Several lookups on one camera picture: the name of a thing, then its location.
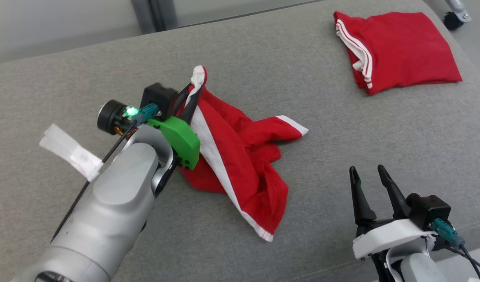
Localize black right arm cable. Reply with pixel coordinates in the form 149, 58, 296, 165
429, 219, 480, 282

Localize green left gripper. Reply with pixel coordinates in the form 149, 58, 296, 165
147, 83, 205, 171

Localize red Bulls jersey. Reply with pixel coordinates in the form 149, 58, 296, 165
334, 12, 463, 96

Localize black caster wheel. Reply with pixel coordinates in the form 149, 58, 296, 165
444, 0, 472, 31

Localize red basketball shorts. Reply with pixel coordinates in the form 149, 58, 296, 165
177, 65, 309, 242

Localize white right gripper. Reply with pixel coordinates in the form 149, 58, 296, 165
349, 164, 437, 260

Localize grey partition post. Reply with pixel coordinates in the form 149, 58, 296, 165
130, 0, 179, 35

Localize grey partition base rail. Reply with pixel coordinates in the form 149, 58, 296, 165
177, 0, 327, 29

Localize white paper cable label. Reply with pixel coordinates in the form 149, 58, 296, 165
40, 123, 104, 182

